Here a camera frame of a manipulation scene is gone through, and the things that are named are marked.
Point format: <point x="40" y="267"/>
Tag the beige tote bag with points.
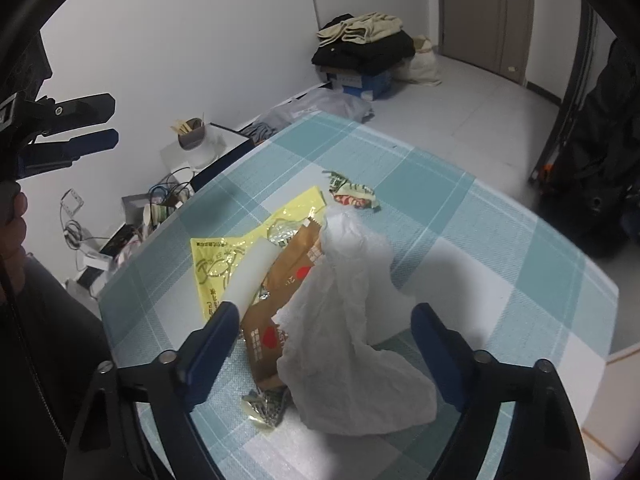
<point x="422" y="62"/>

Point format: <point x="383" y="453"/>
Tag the clear plastic square frame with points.
<point x="67" y="197"/>

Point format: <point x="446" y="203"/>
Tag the brown paper cup with sticks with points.
<point x="192" y="135"/>

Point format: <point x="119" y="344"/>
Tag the green red candy wrapper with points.
<point x="350" y="194"/>

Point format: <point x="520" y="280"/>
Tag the black garment pile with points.
<point x="365" y="52"/>

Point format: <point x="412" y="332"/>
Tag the beige garment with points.
<point x="365" y="27"/>

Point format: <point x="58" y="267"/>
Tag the person's left hand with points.
<point x="15" y="232"/>

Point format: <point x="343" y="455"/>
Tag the black backpack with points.
<point x="605" y="150"/>

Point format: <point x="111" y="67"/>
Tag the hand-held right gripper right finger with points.
<point x="440" y="355"/>

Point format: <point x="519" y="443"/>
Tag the small silver foil piece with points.
<point x="282" y="232"/>

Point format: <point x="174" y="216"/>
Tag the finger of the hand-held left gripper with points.
<point x="75" y="146"/>
<point x="80" y="109"/>

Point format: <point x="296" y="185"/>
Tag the small black box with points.
<point x="115" y="245"/>

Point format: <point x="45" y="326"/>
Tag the white translucent container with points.
<point x="207" y="152"/>

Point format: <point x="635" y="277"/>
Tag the white wardrobe with gold trim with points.
<point x="617" y="400"/>

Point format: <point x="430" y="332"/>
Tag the silver crumpled wrapper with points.
<point x="267" y="407"/>

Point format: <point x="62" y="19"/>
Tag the clear plastic bag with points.
<point x="320" y="105"/>

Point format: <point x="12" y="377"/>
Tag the white plastic tube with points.
<point x="250" y="275"/>

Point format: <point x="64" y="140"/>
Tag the brown door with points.
<point x="480" y="10"/>

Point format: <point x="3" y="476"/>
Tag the brown snack wrapper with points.
<point x="260" y="330"/>

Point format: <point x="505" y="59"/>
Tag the yellow snack wrapper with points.
<point x="220" y="265"/>

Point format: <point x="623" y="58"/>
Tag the teal checked tablecloth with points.
<point x="450" y="210"/>

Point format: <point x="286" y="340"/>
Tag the person's left forearm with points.
<point x="50" y="320"/>

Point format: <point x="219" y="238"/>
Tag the blue cardboard box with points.
<point x="365" y="82"/>

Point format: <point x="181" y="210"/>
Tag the white plastic bag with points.
<point x="350" y="335"/>

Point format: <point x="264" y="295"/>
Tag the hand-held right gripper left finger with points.
<point x="210" y="350"/>

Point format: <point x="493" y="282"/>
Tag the dark grey door frame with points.
<point x="580" y="60"/>

